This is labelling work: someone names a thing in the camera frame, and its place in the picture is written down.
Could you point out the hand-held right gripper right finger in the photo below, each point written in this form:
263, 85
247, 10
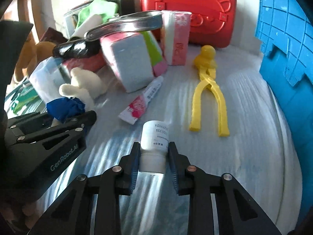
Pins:
174, 166

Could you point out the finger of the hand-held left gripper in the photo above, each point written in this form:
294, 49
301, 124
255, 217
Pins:
83, 118
29, 118

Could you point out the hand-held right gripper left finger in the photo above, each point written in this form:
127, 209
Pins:
134, 161

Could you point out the blue plush toy white eyes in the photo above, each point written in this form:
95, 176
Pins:
63, 107

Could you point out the white plastic bottle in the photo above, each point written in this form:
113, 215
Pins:
154, 139

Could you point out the brown teddy bear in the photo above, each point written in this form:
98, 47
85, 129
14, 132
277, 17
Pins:
41, 51

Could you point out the black trash bag roll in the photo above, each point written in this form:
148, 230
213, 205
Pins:
75, 49

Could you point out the blue plastic crate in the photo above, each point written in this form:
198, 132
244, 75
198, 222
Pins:
281, 29

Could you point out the teal green packet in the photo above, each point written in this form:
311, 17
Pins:
27, 98

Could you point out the white plastic bag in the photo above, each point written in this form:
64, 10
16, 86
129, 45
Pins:
41, 78

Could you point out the red packet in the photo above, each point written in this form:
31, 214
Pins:
85, 63

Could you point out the red white toothpaste tube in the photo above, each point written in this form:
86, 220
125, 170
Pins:
137, 105

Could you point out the large pink tissue pack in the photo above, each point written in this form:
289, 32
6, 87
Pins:
132, 61

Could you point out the dark brown pouch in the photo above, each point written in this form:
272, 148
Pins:
53, 35

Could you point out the green pink packet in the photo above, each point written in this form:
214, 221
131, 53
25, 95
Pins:
156, 61

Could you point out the white roll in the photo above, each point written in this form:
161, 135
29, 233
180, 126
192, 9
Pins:
88, 23

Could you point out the green plush cloth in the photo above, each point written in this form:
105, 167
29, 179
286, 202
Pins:
97, 9

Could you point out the stainless steel ladle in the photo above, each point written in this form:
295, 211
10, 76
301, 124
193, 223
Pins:
137, 20

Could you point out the yellow duck snowball clamp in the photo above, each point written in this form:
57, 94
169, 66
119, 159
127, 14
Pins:
207, 56

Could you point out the tall pink white tissue pack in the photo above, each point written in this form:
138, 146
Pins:
178, 41

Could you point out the black box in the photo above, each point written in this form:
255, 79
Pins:
124, 2

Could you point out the red plastic carry case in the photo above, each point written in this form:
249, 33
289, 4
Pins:
185, 5

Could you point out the wooden door frame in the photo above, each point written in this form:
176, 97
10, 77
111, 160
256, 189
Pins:
36, 9

